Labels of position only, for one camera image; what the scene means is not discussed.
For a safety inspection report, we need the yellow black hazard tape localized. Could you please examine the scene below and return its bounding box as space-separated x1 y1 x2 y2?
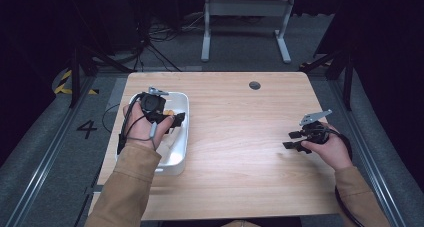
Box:
53 69 100 96

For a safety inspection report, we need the grey wrist strap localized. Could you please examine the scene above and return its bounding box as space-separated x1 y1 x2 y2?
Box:
124 121 160 151

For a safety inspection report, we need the hand-held gripper black cable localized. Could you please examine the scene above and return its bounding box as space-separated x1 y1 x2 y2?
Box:
117 92 148 155
319 126 366 227

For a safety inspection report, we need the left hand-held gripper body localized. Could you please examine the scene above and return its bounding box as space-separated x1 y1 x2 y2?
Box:
139 85 170 124

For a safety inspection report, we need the person's left hand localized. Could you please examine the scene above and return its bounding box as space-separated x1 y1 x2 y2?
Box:
122 101 175 151

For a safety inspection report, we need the white plastic bin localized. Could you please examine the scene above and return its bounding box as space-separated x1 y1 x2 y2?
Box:
114 91 191 177

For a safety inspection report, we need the left hand-held gripper black cable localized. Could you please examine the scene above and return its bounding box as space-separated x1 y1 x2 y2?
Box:
117 92 148 155

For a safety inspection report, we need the metal floor rail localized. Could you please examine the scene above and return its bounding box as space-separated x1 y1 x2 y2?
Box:
327 79 407 227
4 76 98 227

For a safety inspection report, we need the black metal stand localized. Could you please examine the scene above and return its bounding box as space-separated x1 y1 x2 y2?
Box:
299 46 355 112
67 46 135 109

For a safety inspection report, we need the silver table bracket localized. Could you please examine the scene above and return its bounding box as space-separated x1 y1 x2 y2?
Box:
84 184 105 196

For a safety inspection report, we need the right hand-held gripper black cable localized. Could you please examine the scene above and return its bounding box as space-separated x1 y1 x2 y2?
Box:
319 126 366 227

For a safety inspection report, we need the person's right hand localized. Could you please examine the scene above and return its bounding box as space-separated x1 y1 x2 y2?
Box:
301 121 354 172

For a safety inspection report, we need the white metal desk frame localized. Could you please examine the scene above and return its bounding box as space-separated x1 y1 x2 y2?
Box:
200 0 297 64

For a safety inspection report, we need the thin black floor cable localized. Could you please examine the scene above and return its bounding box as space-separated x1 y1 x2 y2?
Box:
101 103 121 134

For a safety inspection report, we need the black floor cable bundle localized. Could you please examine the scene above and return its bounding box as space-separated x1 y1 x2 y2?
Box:
132 12 208 73

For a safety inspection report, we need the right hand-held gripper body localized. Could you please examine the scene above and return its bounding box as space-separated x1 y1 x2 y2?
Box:
298 108 334 145

